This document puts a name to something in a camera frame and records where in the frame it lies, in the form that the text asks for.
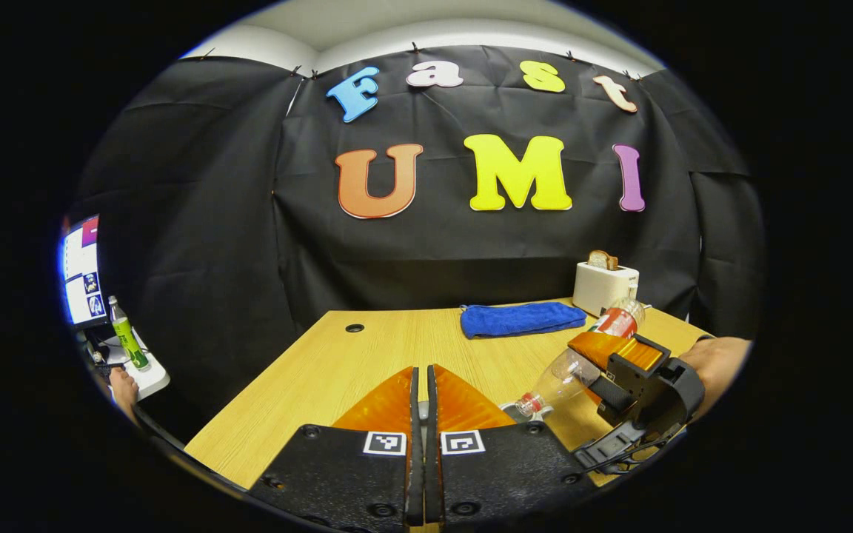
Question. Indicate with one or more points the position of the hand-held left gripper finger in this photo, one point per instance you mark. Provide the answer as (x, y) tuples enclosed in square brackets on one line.
[(415, 481), (432, 481)]

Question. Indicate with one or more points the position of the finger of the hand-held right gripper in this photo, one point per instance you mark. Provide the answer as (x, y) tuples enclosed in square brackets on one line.
[(615, 403), (619, 352)]

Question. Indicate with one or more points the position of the clear plastic water bottle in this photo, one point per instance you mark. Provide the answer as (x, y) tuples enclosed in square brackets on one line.
[(560, 374)]

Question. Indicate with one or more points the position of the green drink bottle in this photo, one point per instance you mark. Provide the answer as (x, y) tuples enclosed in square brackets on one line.
[(129, 344)]

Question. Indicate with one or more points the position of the white toaster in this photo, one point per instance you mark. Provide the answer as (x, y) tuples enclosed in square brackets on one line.
[(604, 289)]

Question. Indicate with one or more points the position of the toasted bread slice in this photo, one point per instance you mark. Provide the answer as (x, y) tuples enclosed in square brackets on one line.
[(603, 260)]

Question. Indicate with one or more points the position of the blue towel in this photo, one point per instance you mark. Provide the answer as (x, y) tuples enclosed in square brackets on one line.
[(519, 320)]

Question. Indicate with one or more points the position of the white side desk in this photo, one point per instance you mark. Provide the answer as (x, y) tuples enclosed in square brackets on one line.
[(152, 379)]

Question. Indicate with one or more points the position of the black backdrop cloth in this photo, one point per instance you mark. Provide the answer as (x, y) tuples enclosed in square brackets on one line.
[(212, 222)]

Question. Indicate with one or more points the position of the computer monitor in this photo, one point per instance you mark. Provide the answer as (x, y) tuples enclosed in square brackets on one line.
[(82, 274)]

